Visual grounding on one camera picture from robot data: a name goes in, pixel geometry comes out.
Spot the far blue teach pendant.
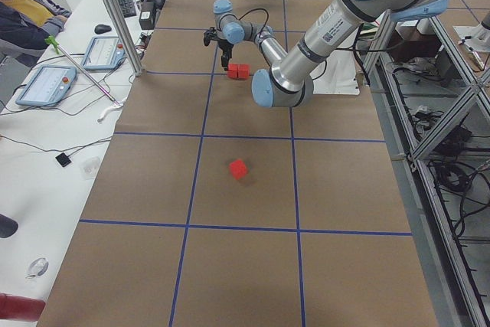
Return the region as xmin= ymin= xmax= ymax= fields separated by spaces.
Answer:
xmin=81 ymin=36 xmax=126 ymax=72

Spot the blue teach pendant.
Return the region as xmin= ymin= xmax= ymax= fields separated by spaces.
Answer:
xmin=15 ymin=66 xmax=77 ymax=107
xmin=81 ymin=36 xmax=126 ymax=72

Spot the red object at edge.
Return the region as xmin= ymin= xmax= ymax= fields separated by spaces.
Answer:
xmin=1 ymin=293 xmax=46 ymax=322

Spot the near blue teach pendant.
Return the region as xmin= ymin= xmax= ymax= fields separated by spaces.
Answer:
xmin=15 ymin=66 xmax=77 ymax=107

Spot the white pedestal column base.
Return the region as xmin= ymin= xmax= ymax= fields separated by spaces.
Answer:
xmin=310 ymin=51 xmax=360 ymax=96

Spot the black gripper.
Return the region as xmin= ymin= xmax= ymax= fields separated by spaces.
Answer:
xmin=217 ymin=38 xmax=234 ymax=68

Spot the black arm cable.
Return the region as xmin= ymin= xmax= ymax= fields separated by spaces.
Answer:
xmin=239 ymin=8 xmax=330 ymax=79

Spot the seated person in jacket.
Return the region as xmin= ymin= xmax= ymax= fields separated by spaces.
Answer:
xmin=1 ymin=0 xmax=71 ymax=67

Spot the small black square device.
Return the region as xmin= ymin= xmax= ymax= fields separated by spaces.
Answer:
xmin=55 ymin=152 xmax=72 ymax=168

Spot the black computer mouse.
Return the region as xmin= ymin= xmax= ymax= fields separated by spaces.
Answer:
xmin=94 ymin=24 xmax=112 ymax=34

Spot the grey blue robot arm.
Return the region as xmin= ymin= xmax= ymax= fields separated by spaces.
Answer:
xmin=203 ymin=0 xmax=449 ymax=108

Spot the black keyboard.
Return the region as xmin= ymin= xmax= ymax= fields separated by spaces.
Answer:
xmin=112 ymin=0 xmax=138 ymax=18

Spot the metal rod with green clip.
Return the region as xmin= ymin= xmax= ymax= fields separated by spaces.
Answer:
xmin=44 ymin=35 xmax=123 ymax=106

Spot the aluminium frame post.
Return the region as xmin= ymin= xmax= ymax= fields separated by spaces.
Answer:
xmin=103 ymin=0 xmax=142 ymax=77

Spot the red cube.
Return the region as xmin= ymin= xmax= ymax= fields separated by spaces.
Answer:
xmin=227 ymin=64 xmax=238 ymax=79
xmin=228 ymin=159 xmax=249 ymax=180

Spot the black power adapter box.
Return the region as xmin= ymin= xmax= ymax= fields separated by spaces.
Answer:
xmin=139 ymin=1 xmax=155 ymax=31

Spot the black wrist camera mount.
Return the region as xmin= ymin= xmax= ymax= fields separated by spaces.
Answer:
xmin=203 ymin=27 xmax=219 ymax=47

